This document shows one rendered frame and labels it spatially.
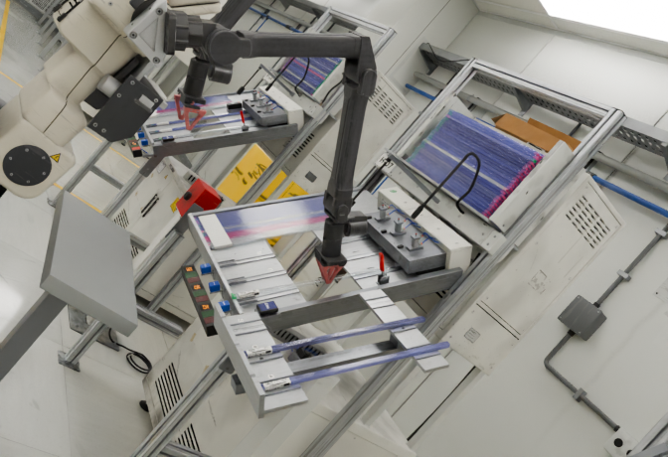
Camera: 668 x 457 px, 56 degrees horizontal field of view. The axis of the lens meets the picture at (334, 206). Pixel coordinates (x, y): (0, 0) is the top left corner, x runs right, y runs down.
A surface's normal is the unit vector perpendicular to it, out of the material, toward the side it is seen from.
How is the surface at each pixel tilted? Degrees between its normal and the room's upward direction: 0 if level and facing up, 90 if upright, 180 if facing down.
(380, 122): 90
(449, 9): 90
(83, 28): 90
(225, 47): 89
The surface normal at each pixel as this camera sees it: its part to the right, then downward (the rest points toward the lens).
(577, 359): -0.64, -0.52
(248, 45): 0.44, 0.42
